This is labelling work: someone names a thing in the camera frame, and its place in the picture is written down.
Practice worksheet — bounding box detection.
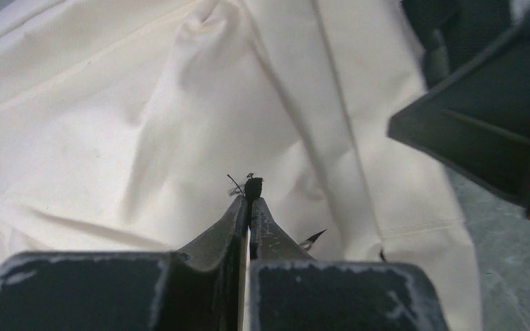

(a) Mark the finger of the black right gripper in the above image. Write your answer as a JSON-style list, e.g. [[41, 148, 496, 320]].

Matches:
[[388, 15, 530, 210]]

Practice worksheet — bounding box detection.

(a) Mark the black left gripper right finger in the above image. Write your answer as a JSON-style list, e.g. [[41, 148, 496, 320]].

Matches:
[[248, 198, 448, 330]]

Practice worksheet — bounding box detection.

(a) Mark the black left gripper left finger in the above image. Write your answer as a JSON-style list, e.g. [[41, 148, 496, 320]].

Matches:
[[0, 197, 248, 330]]

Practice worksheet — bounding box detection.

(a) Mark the beige canvas backpack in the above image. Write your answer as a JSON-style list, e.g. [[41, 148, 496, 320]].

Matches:
[[0, 1, 482, 330]]

